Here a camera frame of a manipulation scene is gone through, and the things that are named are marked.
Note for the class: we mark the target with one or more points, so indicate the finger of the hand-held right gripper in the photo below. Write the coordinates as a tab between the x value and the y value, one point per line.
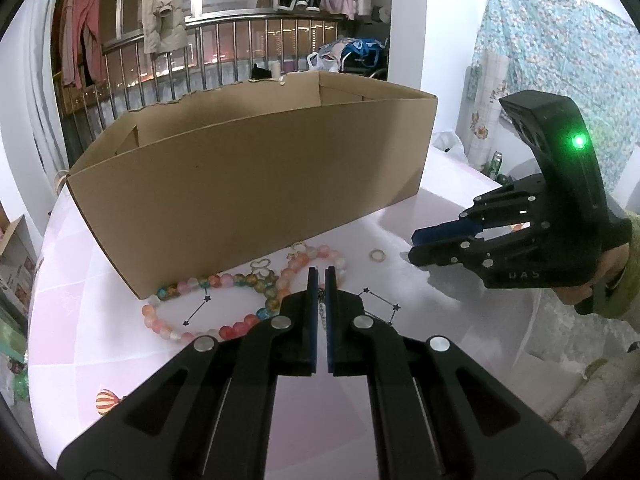
450	255
445	232

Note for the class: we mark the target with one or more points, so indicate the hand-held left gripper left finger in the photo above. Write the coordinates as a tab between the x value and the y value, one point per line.
312	320

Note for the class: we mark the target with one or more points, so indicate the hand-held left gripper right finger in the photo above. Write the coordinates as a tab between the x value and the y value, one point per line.
330	320

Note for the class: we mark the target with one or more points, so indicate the outline butterfly charm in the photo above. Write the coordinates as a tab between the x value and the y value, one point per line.
256	265

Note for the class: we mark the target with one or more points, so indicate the brown cardboard box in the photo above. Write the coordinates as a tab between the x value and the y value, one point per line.
250	175

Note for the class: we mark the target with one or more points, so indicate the person's right hand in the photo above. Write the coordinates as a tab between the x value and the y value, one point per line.
614	265

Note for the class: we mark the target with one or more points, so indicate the pink printed tablecloth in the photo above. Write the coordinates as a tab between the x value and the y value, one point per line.
450	320

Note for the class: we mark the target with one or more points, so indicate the green bottle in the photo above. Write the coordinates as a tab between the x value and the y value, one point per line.
495	165

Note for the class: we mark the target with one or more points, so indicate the large white plastic bag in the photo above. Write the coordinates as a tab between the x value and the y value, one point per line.
450	145

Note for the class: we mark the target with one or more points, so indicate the rolled floral mat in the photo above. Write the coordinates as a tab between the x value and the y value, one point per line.
487	110

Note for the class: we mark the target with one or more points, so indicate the teal floral hanging cloth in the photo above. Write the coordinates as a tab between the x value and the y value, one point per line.
550	35

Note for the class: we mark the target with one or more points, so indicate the blue bag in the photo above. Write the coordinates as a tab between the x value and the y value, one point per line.
365	50

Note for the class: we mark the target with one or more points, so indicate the small white plastic bag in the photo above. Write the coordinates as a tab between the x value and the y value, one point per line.
322	62

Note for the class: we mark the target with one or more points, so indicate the white fluffy cloth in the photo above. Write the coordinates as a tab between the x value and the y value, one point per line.
605	405

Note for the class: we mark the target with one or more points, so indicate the white cup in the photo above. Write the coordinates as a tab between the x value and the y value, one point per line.
275	69

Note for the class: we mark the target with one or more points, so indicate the small black object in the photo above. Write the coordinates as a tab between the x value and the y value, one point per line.
260	72

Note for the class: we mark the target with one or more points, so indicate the metal balcony railing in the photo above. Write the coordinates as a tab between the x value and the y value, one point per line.
220	60

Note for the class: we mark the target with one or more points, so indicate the small open cardboard box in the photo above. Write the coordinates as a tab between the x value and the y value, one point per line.
15	260

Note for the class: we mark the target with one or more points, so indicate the beige puffer jacket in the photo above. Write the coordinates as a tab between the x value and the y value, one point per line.
160	10

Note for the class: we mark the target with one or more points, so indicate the white curtain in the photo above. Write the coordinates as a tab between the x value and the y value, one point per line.
45	100

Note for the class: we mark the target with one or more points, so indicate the red hanging garment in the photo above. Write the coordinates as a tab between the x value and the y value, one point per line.
80	25

